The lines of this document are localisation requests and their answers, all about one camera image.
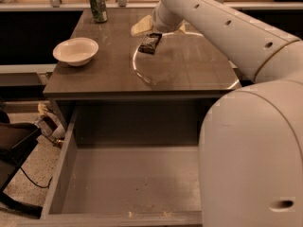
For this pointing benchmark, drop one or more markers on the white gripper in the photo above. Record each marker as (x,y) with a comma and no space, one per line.
(163,25)

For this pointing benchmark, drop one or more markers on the black rxbar chocolate wrapper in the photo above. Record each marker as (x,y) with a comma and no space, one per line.
(150,43)

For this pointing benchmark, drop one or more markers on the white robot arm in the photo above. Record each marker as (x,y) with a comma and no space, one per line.
(251,140)

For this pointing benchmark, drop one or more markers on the grey cabinet with top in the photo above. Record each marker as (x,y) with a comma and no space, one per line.
(172,88)

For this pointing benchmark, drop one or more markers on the open grey top drawer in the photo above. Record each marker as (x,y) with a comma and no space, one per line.
(124,166)

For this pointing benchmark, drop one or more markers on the green soda can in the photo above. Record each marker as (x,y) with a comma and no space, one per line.
(99,10)

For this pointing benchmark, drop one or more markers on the white ceramic bowl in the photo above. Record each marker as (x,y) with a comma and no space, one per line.
(76,51)

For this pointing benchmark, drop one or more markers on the black chair base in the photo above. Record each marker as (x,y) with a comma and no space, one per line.
(17,141)

